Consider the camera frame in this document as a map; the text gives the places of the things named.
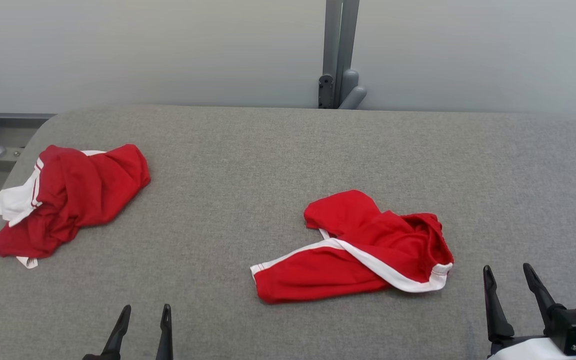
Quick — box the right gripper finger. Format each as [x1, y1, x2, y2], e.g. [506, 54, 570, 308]
[523, 263, 565, 325]
[483, 265, 516, 344]

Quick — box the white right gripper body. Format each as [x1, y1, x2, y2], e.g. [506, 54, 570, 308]
[488, 336, 576, 360]

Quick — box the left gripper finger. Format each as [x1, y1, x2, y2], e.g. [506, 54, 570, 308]
[155, 303, 174, 360]
[82, 304, 132, 360]

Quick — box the red basketball jersey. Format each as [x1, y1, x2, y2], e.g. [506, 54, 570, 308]
[0, 144, 152, 269]

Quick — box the red shorts white stripe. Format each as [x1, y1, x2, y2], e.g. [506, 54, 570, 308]
[249, 189, 455, 305]

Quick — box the grey fabric sofa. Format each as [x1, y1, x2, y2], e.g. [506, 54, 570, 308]
[0, 104, 576, 360]

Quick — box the grey cylindrical tube fitting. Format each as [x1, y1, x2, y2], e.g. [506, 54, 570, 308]
[338, 68, 368, 110]

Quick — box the dark grey post bracket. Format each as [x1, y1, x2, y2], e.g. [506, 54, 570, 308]
[318, 74, 335, 109]

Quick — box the grey metal post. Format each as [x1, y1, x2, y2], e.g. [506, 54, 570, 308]
[322, 0, 360, 110]

